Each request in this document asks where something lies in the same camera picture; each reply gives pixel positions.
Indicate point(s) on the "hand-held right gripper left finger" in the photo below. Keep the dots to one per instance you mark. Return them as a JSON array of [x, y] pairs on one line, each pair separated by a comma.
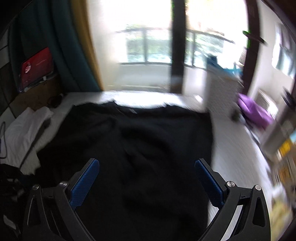
[[85, 178]]

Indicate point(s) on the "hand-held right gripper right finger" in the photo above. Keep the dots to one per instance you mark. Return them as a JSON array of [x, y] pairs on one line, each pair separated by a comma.
[[208, 179]]

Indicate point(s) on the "black shirt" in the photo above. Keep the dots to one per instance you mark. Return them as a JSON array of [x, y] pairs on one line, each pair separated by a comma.
[[138, 139]]

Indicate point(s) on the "white textured bedspread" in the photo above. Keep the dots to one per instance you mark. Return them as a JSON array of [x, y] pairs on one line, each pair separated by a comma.
[[233, 150]]

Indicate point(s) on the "white folded cloth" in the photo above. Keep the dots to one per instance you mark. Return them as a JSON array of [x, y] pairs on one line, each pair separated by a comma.
[[23, 134]]

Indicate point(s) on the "purple blanket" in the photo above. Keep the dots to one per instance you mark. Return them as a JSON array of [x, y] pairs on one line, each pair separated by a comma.
[[254, 111]]

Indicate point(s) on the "white plastic basket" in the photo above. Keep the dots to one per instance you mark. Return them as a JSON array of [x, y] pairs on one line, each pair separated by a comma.
[[222, 92]]

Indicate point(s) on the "blue plastic item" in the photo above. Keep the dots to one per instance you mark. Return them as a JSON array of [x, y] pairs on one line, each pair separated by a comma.
[[214, 61]]

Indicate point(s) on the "red box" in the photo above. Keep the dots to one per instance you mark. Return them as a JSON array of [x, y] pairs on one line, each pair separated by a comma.
[[34, 67]]

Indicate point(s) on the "teal curtain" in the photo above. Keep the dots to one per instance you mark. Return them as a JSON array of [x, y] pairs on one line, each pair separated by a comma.
[[62, 46]]

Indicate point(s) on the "yellow curtain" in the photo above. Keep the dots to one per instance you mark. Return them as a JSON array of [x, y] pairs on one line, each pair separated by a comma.
[[86, 34]]

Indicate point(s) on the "balcony railing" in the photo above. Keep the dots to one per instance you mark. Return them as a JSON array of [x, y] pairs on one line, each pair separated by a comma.
[[148, 44]]

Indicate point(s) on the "white wall unit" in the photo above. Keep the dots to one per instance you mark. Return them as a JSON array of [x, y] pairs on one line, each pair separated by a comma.
[[266, 100]]

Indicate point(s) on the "dark door frame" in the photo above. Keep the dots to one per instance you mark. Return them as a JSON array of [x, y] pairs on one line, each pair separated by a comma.
[[253, 53]]

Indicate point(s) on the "dark window post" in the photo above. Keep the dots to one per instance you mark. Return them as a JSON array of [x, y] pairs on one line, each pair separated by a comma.
[[178, 46]]

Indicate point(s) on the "wall poster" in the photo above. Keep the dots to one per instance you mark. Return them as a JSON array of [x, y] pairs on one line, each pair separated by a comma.
[[283, 51]]

